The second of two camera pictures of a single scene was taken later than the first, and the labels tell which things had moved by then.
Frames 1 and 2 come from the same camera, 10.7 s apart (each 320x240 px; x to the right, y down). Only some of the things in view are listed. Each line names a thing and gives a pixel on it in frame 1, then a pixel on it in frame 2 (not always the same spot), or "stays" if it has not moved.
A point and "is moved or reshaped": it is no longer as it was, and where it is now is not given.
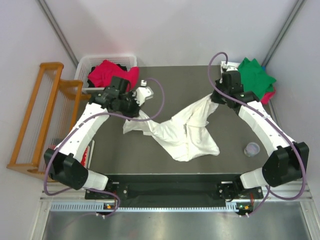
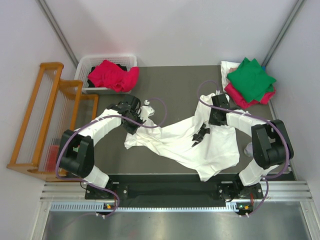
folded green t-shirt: [255, 79] stays
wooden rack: [55, 104] stays
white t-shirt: [185, 136] is moved or reshaped
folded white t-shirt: [236, 64] stays
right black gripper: [215, 99] → [211, 120]
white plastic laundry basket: [86, 63] stays
